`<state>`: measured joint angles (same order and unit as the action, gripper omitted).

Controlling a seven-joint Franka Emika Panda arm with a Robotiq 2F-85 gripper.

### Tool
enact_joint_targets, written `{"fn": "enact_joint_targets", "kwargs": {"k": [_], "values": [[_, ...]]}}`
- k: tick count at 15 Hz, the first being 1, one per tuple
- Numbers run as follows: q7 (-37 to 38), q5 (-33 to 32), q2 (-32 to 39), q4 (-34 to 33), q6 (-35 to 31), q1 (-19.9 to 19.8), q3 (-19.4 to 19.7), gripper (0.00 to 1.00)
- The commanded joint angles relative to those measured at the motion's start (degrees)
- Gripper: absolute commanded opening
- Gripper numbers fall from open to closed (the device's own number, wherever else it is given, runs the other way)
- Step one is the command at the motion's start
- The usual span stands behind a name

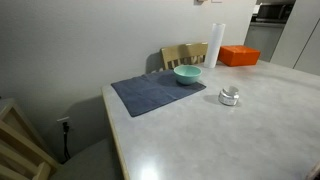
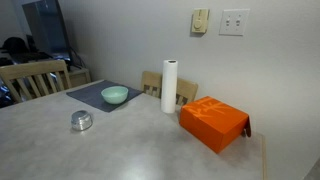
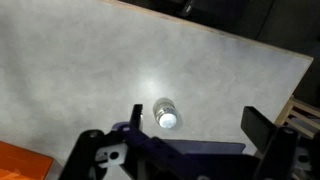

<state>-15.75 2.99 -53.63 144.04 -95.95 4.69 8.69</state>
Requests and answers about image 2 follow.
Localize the white paper towel roll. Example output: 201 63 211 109
160 59 179 115

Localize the wooden chair with short slats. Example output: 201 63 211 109
140 70 199 107

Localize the mint green bowl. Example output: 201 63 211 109
100 85 130 106

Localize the orange cardboard box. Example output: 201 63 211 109
178 95 253 155

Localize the dark grey cloth mat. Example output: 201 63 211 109
65 79 144 114

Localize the light wooden side cabinet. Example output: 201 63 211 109
61 66 92 89

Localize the small silver metal tin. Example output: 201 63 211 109
70 110 94 132

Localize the dark tall panel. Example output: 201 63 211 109
21 0 72 61

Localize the light wooden slat-back chair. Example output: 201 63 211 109
0 59 73 104

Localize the black bag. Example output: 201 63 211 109
1 36 30 56

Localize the beige wall thermostat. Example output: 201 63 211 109
190 8 211 35

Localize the white double switch plate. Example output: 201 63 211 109
218 8 251 37

